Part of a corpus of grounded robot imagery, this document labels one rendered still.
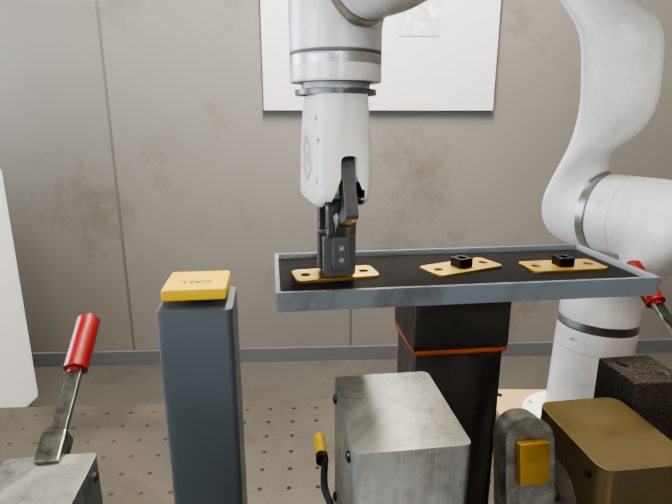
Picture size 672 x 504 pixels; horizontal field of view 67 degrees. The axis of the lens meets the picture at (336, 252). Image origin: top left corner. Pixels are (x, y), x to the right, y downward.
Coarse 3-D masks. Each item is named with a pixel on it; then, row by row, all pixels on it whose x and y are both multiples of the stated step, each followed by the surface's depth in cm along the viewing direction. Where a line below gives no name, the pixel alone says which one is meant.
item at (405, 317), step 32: (416, 320) 50; (448, 320) 50; (480, 320) 51; (416, 352) 51; (448, 352) 51; (480, 352) 52; (448, 384) 53; (480, 384) 53; (480, 416) 54; (480, 448) 55; (480, 480) 56
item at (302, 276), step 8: (296, 272) 51; (304, 272) 51; (312, 272) 51; (320, 272) 51; (360, 272) 51; (368, 272) 51; (376, 272) 51; (296, 280) 49; (304, 280) 49; (312, 280) 49; (320, 280) 49; (328, 280) 49; (336, 280) 50; (344, 280) 50
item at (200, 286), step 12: (180, 276) 51; (192, 276) 51; (204, 276) 51; (216, 276) 51; (228, 276) 51; (168, 288) 47; (180, 288) 47; (192, 288) 47; (204, 288) 48; (216, 288) 48; (228, 288) 50; (168, 300) 47; (180, 300) 47; (192, 300) 49; (204, 300) 50
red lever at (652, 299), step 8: (632, 264) 57; (640, 264) 57; (640, 296) 55; (648, 296) 54; (656, 296) 54; (648, 304) 55; (656, 304) 54; (656, 312) 54; (664, 312) 53; (664, 320) 53
